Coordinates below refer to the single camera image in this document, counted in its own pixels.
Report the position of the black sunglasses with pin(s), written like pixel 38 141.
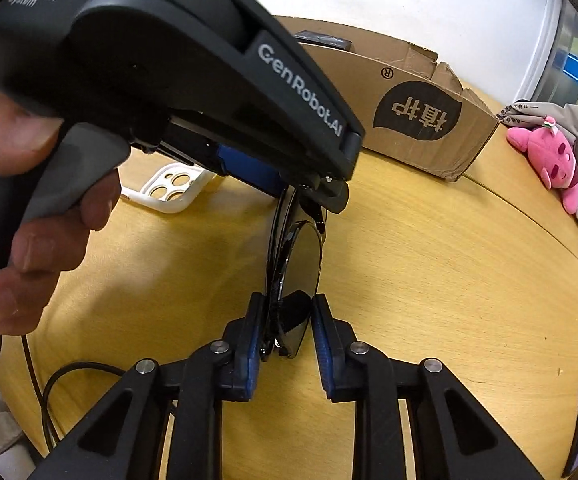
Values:
pixel 301 255

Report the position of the brown cardboard box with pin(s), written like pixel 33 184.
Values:
pixel 359 90

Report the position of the white phone case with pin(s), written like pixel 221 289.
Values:
pixel 199 182

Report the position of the grey beige cloth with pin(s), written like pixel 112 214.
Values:
pixel 529 112

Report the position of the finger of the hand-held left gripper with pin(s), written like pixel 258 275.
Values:
pixel 249 170
pixel 331 195

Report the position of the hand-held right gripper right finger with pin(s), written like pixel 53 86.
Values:
pixel 319 355

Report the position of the pink plush toy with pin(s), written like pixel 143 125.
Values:
pixel 549 155

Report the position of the person's left hand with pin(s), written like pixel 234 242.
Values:
pixel 44 245

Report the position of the black rectangular box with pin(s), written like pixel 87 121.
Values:
pixel 324 40

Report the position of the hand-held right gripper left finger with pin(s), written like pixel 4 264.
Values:
pixel 255 355

